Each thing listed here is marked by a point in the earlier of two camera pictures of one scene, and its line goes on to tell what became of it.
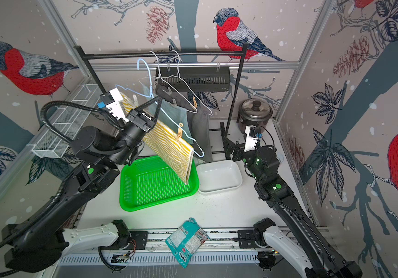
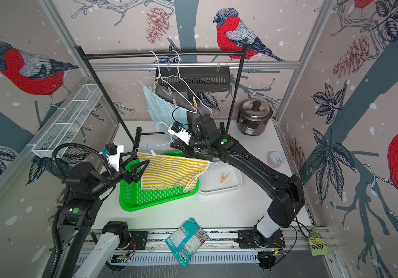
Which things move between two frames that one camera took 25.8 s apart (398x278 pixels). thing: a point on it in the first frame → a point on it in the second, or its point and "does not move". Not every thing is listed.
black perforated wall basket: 194,79 does not move
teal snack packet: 187,241 does not move
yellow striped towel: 162,139 → 169,172
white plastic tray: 218,176 does not move
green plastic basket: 147,182 does not move
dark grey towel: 199,121 does not move
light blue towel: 172,115 does not move
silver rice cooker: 254,112 does not move
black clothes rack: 230,152 does not move
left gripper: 141,119 → 133,175
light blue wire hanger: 152,96 → 159,144
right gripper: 229,151 → 187,149
